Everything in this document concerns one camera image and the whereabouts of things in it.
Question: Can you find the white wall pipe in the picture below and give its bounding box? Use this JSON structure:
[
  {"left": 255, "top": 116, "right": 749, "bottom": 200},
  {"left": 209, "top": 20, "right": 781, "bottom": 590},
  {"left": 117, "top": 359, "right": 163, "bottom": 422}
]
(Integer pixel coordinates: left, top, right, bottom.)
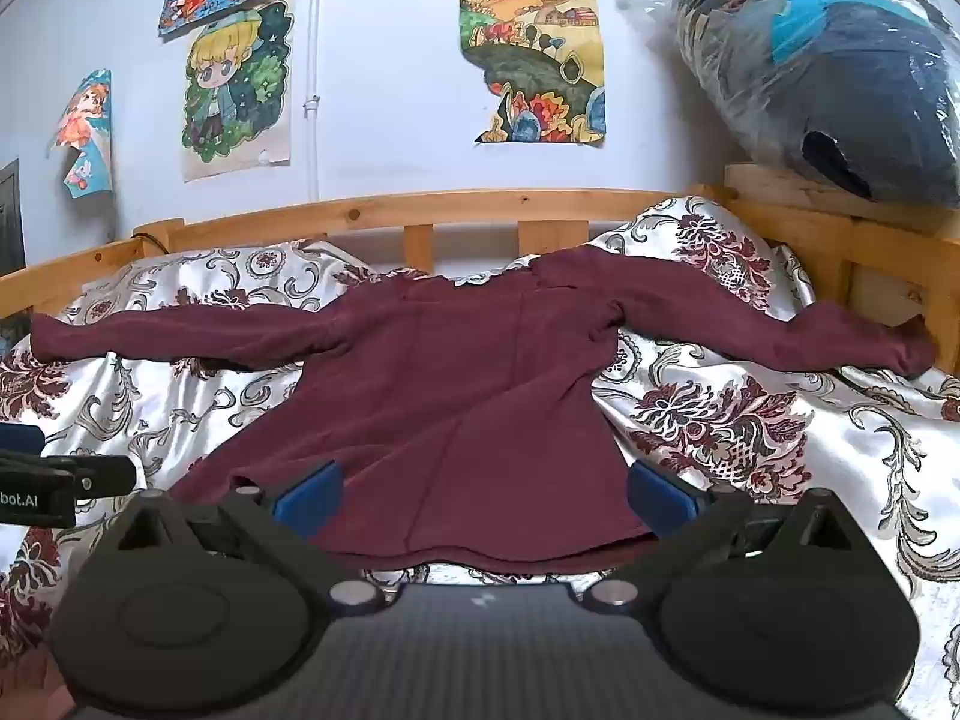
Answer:
[{"left": 303, "top": 0, "right": 325, "bottom": 205}]

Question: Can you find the white floral satin blanket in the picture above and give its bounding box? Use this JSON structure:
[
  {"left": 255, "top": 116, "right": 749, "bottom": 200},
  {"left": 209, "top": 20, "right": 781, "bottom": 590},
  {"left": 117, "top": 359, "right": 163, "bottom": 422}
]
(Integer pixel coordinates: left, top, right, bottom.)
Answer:
[{"left": 0, "top": 195, "right": 960, "bottom": 720}]

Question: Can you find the wooden bed frame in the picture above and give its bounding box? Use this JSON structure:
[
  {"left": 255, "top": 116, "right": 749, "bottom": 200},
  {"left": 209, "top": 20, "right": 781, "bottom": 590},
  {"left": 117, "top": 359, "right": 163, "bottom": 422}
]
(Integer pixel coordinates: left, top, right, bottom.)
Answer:
[{"left": 0, "top": 163, "right": 960, "bottom": 383}]

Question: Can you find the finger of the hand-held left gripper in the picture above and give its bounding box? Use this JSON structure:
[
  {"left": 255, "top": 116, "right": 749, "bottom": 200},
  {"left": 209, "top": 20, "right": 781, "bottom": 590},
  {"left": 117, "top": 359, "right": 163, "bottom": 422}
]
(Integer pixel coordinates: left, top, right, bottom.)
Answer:
[{"left": 43, "top": 454, "right": 138, "bottom": 500}]

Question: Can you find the maroon long-sleeve sweater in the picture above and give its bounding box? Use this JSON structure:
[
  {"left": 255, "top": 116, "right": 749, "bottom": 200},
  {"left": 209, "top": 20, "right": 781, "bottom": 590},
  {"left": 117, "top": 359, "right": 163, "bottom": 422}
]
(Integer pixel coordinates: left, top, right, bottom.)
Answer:
[{"left": 30, "top": 246, "right": 937, "bottom": 567}]

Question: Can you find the blond figure wall poster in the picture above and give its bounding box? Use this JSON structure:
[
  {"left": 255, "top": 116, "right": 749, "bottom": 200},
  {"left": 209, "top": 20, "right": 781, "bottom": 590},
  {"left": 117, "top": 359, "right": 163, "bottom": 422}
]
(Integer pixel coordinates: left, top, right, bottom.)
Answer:
[{"left": 181, "top": 0, "right": 296, "bottom": 183}]

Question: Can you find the grey cabinet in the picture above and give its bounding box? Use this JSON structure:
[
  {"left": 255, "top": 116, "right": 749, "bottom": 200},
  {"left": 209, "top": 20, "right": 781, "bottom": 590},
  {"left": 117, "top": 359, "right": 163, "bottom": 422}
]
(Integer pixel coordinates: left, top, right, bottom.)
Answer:
[{"left": 0, "top": 160, "right": 26, "bottom": 272}]

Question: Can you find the small curled figure poster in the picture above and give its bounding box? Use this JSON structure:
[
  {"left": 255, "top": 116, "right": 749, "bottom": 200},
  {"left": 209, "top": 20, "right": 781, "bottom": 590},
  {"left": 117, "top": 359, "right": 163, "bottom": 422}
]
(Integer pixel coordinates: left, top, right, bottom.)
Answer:
[{"left": 49, "top": 69, "right": 115, "bottom": 200}]

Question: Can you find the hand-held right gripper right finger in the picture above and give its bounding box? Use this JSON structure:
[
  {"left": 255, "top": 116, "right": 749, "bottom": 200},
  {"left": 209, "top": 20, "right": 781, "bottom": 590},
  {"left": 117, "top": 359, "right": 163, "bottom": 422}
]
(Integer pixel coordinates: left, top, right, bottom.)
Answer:
[{"left": 576, "top": 461, "right": 869, "bottom": 610}]

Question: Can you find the landscape wall poster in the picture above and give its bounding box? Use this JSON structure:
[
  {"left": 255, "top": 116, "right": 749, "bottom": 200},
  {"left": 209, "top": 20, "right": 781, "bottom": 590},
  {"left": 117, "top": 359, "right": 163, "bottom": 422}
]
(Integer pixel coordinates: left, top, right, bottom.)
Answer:
[{"left": 458, "top": 0, "right": 608, "bottom": 151}]

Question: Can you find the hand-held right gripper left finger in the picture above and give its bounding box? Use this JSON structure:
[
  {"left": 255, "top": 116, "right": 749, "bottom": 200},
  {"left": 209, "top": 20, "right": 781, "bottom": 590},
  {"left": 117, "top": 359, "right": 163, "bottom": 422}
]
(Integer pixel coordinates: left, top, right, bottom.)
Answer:
[{"left": 111, "top": 461, "right": 392, "bottom": 613}]

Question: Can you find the plastic bag of dark bedding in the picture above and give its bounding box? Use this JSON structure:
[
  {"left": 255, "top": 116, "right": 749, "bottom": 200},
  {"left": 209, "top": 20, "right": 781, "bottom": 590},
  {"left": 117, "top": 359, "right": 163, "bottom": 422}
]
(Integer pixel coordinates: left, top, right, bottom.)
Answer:
[{"left": 670, "top": 0, "right": 960, "bottom": 209}]

